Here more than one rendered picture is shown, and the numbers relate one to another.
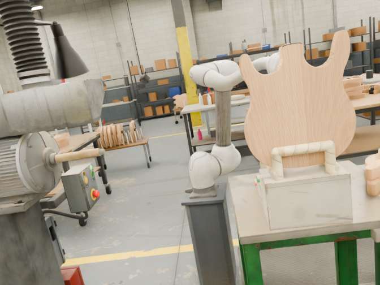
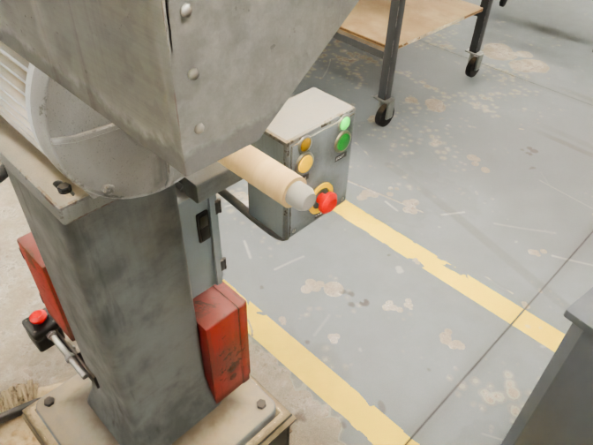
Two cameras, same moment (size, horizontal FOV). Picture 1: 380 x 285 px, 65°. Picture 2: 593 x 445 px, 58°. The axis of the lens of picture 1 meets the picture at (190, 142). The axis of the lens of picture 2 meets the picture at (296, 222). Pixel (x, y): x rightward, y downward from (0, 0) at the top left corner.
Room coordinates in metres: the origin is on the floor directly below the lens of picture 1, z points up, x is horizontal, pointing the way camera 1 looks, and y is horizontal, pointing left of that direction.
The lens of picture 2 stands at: (0.86, 0.12, 1.56)
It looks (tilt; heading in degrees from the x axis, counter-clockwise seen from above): 42 degrees down; 38
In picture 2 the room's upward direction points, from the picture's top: 2 degrees clockwise
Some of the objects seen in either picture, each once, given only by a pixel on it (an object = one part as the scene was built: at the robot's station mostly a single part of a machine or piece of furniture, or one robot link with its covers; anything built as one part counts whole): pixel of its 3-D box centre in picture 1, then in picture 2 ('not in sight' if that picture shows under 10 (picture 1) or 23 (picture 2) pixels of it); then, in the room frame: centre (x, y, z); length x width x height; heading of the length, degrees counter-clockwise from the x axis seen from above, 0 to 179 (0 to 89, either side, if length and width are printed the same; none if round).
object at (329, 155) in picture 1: (330, 159); not in sight; (0.91, -0.44, 1.15); 0.03 x 0.03 x 0.09
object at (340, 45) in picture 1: (335, 48); not in sight; (0.95, -0.49, 1.49); 0.07 x 0.04 x 0.10; 83
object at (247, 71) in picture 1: (250, 67); not in sight; (0.98, -0.23, 1.48); 0.07 x 0.04 x 0.09; 83
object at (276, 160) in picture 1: (277, 165); not in sight; (0.93, -0.27, 1.15); 0.03 x 0.03 x 0.09
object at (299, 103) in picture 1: (296, 107); not in sight; (0.96, -0.36, 1.33); 0.35 x 0.04 x 0.40; 83
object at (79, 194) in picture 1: (68, 196); (262, 166); (1.43, 0.65, 0.99); 0.24 x 0.21 x 0.26; 85
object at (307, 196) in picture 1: (302, 194); not in sight; (0.97, -0.36, 1.02); 0.27 x 0.15 x 0.17; 84
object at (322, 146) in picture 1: (302, 149); not in sight; (0.92, -0.35, 1.20); 0.20 x 0.03 x 0.03; 83
